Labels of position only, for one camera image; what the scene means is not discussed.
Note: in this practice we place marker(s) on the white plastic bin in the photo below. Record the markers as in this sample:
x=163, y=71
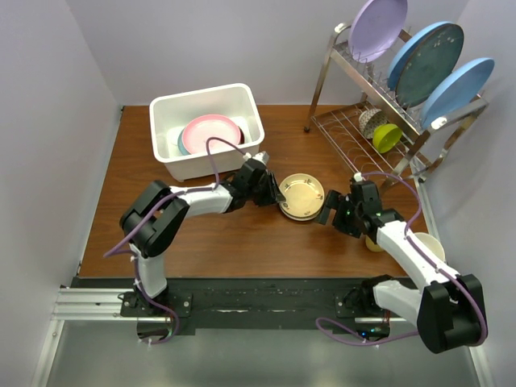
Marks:
x=170, y=114

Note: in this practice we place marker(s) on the lime green bowl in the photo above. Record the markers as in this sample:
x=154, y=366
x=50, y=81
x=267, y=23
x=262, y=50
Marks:
x=386, y=137

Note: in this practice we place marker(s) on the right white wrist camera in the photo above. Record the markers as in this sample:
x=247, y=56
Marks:
x=357, y=177

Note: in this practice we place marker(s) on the cream cup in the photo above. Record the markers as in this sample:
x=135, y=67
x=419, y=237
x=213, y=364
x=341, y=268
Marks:
x=371, y=246
x=432, y=244

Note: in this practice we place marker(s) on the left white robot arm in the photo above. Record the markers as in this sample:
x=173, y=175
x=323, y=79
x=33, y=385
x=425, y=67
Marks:
x=155, y=218

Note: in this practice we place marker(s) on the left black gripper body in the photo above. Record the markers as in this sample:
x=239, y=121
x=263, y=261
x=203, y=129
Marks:
x=262, y=195

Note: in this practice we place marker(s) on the steel dish rack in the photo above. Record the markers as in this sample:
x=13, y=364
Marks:
x=418, y=153

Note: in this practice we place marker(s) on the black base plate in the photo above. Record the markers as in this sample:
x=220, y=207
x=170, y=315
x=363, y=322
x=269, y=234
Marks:
x=192, y=304

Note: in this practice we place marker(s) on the small cream floral plate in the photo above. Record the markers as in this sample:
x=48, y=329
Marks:
x=304, y=194

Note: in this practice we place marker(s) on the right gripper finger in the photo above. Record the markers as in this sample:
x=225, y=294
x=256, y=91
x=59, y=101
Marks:
x=340, y=220
x=331, y=202

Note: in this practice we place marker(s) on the patterned white bowl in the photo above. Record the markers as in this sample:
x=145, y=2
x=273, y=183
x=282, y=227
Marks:
x=369, y=120

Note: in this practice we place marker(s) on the blue cream leaf plate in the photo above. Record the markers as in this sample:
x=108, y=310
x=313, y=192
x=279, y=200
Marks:
x=180, y=144

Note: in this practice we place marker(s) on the pink plastic plate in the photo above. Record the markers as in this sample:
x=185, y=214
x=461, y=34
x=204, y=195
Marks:
x=200, y=129

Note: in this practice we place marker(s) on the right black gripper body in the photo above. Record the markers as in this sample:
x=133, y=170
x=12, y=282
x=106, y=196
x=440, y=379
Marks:
x=358, y=213

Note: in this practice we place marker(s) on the red rimmed beige plate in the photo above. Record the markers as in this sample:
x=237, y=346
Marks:
x=242, y=135

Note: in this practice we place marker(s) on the light blue plate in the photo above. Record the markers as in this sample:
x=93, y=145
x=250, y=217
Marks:
x=399, y=61
x=457, y=89

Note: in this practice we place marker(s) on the lavender plate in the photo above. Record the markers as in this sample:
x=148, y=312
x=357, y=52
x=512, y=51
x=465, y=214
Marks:
x=375, y=28

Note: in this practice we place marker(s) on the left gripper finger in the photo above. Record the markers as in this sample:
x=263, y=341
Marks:
x=275, y=195
x=272, y=183

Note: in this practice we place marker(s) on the dark teal plate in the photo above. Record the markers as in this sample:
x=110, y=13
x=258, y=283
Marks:
x=430, y=62

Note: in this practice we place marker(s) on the aluminium rail frame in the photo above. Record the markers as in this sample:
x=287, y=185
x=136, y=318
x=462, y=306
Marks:
x=86, y=346

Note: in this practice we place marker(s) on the light blue plate front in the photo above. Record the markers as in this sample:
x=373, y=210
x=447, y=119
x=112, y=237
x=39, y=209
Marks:
x=457, y=89

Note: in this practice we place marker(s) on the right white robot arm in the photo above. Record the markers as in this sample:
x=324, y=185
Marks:
x=447, y=308

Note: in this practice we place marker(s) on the light blue plate behind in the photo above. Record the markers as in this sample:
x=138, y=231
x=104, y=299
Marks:
x=399, y=61

